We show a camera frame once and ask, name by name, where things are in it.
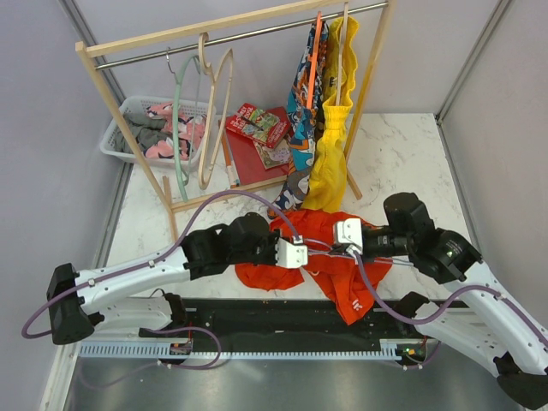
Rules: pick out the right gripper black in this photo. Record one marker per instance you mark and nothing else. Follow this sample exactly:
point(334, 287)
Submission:
point(364, 251)

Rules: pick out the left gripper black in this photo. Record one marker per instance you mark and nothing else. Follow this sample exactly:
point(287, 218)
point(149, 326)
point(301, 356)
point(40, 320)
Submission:
point(272, 237)

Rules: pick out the blue wire hanger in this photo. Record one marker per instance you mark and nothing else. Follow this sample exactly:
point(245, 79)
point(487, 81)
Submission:
point(375, 260)

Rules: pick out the orange shorts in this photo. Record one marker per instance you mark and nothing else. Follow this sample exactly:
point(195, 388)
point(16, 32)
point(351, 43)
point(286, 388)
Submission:
point(339, 279)

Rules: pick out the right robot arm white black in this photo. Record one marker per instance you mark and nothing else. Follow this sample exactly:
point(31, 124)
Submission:
point(480, 319)

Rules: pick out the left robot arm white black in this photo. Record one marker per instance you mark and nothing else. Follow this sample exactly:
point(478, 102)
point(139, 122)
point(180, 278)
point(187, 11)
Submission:
point(201, 253)

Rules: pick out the yellow shorts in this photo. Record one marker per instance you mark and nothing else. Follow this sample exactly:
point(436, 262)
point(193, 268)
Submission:
point(329, 174)

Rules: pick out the mint green plastic hanger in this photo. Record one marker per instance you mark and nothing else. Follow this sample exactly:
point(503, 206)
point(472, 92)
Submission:
point(182, 177)

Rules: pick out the colourful patterned shorts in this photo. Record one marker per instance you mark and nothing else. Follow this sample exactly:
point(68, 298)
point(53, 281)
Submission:
point(302, 135)

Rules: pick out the orange plastic hanger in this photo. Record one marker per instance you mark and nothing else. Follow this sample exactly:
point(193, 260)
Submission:
point(314, 61)

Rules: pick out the light wooden hanger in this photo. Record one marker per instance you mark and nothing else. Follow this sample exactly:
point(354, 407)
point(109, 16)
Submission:
point(211, 142)

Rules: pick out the wooden hanger with yellow shorts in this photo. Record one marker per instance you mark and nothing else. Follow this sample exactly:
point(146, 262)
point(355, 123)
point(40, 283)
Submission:
point(342, 40)

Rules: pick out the large red book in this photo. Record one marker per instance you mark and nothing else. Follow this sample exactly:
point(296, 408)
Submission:
point(249, 167)

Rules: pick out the small illustrated booklet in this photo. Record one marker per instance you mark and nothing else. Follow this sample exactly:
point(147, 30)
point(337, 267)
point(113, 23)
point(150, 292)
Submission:
point(273, 157)

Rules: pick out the grey garment in basket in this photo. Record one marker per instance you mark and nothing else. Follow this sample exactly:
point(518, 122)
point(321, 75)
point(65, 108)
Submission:
point(146, 130)

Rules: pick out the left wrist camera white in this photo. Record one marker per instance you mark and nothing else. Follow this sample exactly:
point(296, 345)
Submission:
point(292, 253)

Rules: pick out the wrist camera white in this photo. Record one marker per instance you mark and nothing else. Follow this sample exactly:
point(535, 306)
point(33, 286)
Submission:
point(292, 253)
point(348, 236)

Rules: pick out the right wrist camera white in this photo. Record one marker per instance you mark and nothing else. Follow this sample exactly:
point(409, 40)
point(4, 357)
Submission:
point(348, 236)

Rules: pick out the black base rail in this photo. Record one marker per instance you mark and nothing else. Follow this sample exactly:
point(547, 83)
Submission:
point(278, 326)

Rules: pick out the white slotted cable duct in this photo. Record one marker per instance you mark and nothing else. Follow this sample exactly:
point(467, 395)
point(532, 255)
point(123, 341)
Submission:
point(169, 351)

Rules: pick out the metal hanging rail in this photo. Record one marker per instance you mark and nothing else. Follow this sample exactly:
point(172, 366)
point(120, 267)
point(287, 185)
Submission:
point(228, 39)

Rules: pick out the wooden clothes rack frame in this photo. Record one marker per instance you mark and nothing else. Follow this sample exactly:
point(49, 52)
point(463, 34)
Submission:
point(87, 55)

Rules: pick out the aluminium corner post right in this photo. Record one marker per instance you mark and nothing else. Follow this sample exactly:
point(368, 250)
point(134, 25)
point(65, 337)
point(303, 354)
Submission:
point(483, 40)

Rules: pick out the aluminium corner post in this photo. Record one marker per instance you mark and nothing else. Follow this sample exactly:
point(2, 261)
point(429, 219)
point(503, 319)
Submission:
point(78, 21)
point(483, 40)

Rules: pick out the aluminium corner post left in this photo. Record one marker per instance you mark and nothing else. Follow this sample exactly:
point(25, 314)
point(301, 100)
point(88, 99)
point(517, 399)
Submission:
point(78, 21)

